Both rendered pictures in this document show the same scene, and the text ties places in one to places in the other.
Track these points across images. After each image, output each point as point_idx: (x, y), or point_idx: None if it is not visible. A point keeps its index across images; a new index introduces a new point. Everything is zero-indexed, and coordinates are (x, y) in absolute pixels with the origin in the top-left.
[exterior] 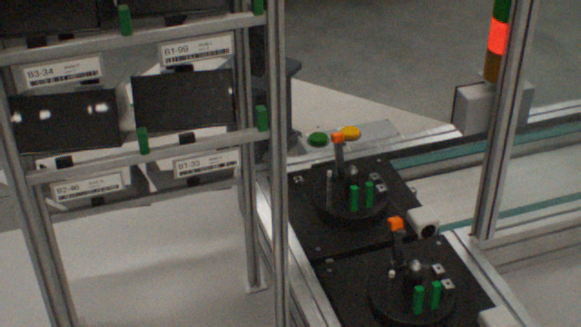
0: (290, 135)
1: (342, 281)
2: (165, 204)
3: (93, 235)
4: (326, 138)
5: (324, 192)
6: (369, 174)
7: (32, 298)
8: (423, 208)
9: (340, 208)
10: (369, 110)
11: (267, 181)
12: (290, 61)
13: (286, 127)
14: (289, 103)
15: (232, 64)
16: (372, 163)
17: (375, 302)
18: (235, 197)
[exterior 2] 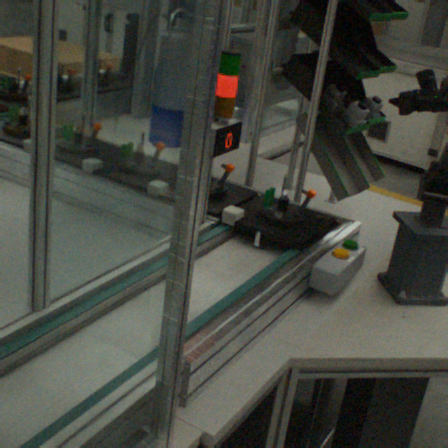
0: (396, 288)
1: (239, 190)
2: (388, 245)
3: (389, 226)
4: (345, 243)
5: (295, 208)
6: (282, 212)
7: (363, 204)
8: (237, 211)
9: (276, 203)
10: (397, 346)
11: (337, 221)
12: (422, 232)
13: (396, 273)
14: (404, 256)
15: (445, 222)
16: (298, 236)
17: (213, 178)
18: (365, 258)
